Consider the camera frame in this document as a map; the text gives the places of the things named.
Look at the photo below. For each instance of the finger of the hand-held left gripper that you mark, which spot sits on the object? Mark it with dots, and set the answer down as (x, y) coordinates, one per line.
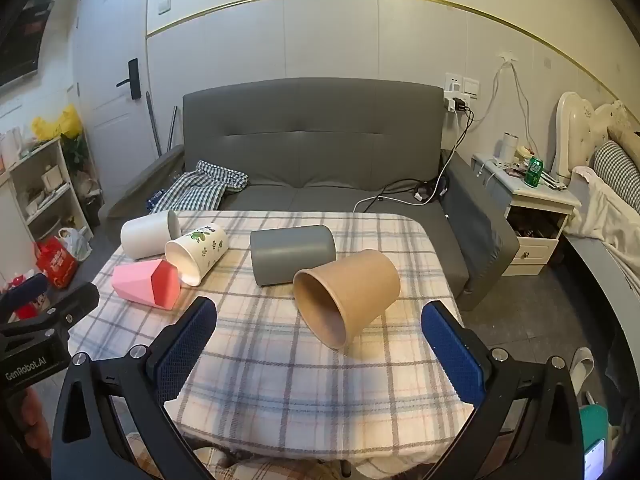
(65, 307)
(27, 287)

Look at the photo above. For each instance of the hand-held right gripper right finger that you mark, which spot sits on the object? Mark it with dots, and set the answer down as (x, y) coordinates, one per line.
(452, 355)

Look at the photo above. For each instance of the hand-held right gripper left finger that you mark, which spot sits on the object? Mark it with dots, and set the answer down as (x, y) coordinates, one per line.
(186, 347)

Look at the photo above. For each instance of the brown paper cup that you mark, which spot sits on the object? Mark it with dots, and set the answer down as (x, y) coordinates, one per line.
(360, 290)

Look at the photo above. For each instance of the pink faceted cup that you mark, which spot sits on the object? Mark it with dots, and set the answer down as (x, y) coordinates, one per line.
(142, 282)

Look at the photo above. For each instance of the white leaf print cup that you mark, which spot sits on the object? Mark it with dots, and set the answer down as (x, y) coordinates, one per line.
(200, 252)

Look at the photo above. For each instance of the plain white cup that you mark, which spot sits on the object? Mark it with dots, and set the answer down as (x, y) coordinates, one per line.
(145, 235)

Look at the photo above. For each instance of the grey cup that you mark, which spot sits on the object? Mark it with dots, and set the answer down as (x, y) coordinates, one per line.
(292, 252)

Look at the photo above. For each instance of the red shopping bag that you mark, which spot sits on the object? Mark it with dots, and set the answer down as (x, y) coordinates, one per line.
(56, 262)

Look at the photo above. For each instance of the white plastic bag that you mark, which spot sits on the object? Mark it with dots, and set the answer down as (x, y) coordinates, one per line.
(77, 242)

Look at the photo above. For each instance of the plaid tablecloth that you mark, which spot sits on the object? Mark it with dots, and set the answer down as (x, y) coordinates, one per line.
(270, 370)

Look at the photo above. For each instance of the white open shelf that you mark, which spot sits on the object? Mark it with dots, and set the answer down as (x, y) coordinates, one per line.
(45, 185)

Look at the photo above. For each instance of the grey slipper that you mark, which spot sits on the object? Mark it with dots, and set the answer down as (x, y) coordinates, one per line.
(582, 365)

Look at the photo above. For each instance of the blue plastic bottle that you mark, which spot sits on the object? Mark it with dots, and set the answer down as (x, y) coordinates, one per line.
(155, 197)

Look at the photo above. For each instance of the white nightstand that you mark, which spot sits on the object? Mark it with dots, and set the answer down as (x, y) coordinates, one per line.
(537, 230)

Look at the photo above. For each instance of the teal box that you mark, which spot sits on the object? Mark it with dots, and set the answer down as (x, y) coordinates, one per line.
(592, 425)

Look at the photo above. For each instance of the green checked cloth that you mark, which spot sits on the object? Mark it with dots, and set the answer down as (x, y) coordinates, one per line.
(200, 185)

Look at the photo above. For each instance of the yellow plastic bag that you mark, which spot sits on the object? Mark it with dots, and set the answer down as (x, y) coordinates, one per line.
(55, 125)

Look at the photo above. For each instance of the mop sticks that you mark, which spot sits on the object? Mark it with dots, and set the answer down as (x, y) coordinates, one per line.
(156, 130)

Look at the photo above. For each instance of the green drink can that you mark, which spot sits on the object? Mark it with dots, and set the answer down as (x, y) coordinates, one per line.
(533, 172)

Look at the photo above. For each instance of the white bed blanket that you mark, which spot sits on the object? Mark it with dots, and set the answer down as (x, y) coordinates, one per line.
(600, 210)

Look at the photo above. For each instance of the white tumbler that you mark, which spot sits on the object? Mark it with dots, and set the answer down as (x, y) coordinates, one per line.
(510, 147)

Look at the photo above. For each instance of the grey sofa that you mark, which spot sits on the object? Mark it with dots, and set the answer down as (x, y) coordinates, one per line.
(310, 135)

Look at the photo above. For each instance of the black checked pillow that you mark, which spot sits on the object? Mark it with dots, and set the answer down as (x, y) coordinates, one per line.
(617, 165)

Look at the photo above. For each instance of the white plug adapter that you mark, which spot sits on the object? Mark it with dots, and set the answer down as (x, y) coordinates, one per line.
(454, 102)

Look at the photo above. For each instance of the cream bed headboard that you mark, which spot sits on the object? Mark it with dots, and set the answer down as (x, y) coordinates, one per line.
(575, 125)

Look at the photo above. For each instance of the white door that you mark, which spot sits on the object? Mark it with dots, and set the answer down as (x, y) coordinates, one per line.
(112, 35)

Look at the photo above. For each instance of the wall television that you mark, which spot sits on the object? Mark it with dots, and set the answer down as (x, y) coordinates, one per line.
(22, 40)

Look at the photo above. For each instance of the white wall socket panel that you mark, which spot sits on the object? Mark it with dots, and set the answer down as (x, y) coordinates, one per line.
(462, 85)

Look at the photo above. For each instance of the white wall outlet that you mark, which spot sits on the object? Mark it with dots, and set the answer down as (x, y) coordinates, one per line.
(508, 56)

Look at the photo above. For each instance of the white light switch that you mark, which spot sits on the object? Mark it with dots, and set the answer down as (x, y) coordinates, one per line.
(164, 7)

